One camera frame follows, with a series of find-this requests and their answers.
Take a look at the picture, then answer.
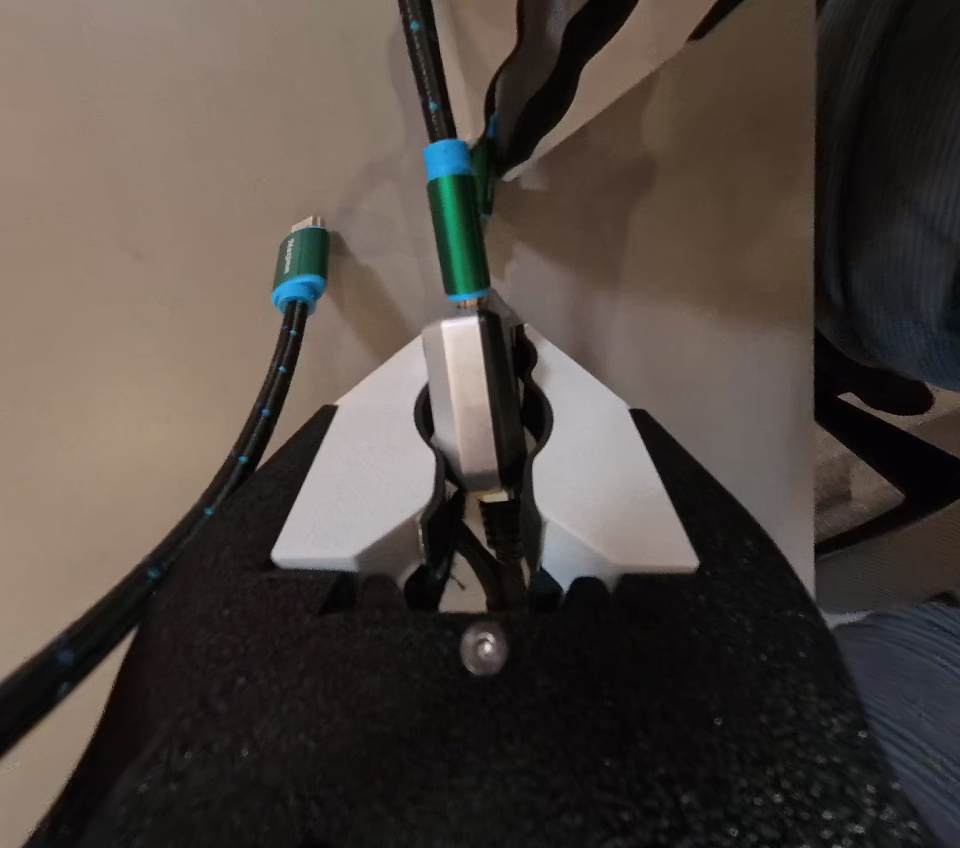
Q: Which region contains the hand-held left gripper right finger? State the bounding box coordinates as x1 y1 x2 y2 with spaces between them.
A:
521 323 700 594

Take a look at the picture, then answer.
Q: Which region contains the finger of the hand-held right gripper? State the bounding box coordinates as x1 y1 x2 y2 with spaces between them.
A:
504 0 796 182
442 0 594 138

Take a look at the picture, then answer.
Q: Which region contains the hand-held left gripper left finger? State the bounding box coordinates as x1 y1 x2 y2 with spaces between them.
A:
270 330 451 579

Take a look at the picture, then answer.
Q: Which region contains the black adapter cable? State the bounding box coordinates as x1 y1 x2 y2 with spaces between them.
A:
408 488 530 613

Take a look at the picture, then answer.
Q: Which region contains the silver hdmi adapter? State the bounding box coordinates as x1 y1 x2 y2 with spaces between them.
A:
421 293 526 497

